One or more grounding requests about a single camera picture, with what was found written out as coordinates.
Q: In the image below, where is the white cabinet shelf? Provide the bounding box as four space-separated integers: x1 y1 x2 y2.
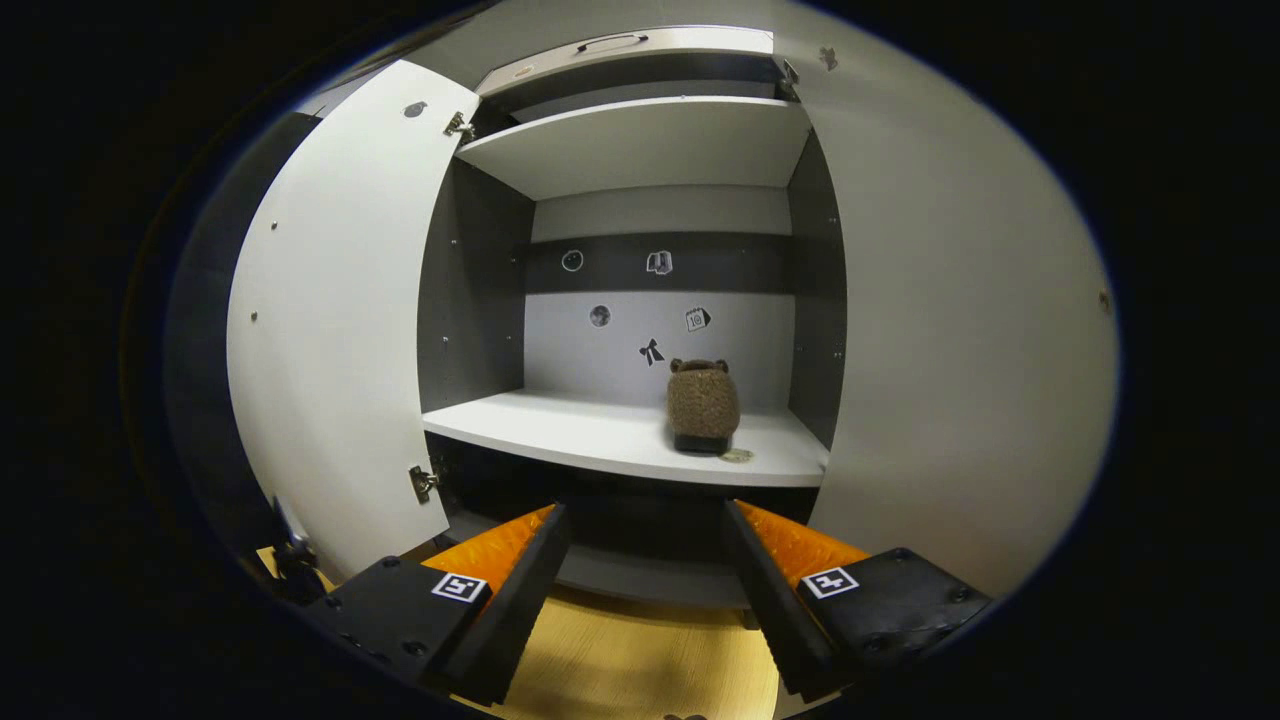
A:
455 95 813 201
422 388 831 488

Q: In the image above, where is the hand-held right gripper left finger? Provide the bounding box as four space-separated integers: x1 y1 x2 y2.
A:
300 503 573 706

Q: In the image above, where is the brown fuzzy shoe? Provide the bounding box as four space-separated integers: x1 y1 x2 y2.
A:
668 358 741 453

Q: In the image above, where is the white shoe cabinet door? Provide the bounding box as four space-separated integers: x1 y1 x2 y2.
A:
770 0 1119 601
227 60 481 583

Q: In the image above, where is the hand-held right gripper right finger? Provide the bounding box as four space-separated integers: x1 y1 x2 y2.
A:
722 500 993 701

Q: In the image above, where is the white shoe cabinet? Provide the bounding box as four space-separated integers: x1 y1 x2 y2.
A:
415 25 849 611

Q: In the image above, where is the white cabinet drawer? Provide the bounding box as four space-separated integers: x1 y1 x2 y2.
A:
475 26 776 99

